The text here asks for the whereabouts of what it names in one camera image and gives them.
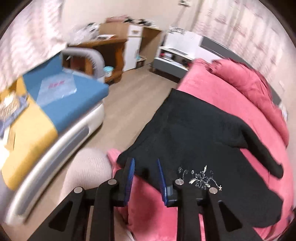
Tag black embroidered pants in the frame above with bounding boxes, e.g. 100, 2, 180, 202
117, 89, 283, 227

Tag person's beige trouser leg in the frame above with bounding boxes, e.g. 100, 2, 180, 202
59, 148, 137, 241

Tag blue white sofa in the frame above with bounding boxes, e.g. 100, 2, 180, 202
1, 47, 109, 226

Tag clear plastic bag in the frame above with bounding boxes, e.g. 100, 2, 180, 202
36, 73, 77, 107

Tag pink bed with sheet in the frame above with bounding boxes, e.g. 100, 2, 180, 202
106, 58, 296, 241

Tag red rumpled duvet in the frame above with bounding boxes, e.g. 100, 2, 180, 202
207, 59, 290, 146

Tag white teal lidded pot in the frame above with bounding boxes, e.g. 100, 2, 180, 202
103, 66, 114, 78

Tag grey bed headboard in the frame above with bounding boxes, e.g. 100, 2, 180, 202
200, 36, 282, 106

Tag brown wooden desk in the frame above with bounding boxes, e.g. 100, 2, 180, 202
62, 37, 127, 83

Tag white grey left nightstand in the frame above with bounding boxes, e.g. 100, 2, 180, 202
152, 26, 203, 79

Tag wood and white cabinet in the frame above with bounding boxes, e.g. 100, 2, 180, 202
99, 22, 162, 71

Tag patterned white curtain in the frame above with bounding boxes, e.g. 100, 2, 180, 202
191, 0, 296, 82

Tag left wall power strip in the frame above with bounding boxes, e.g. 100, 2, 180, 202
179, 0, 191, 7

